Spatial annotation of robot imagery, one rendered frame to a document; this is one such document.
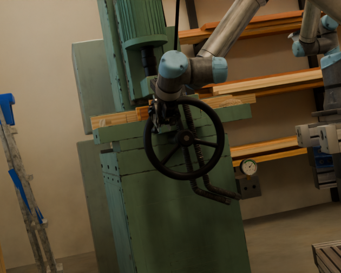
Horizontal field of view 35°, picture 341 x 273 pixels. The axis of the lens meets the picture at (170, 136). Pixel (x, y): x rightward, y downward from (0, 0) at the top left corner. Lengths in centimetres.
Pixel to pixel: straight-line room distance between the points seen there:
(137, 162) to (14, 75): 261
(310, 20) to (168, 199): 104
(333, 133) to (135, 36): 85
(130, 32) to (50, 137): 238
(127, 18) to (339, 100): 92
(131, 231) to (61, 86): 259
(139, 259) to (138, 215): 16
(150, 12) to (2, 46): 251
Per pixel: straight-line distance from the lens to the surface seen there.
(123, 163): 200
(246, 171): 206
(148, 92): 216
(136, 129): 201
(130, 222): 202
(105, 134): 199
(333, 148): 180
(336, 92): 233
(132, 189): 201
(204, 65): 152
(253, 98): 232
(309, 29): 255
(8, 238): 452
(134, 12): 217
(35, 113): 445
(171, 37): 244
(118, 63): 238
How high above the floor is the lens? 84
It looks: level
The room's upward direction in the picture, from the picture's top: 10 degrees counter-clockwise
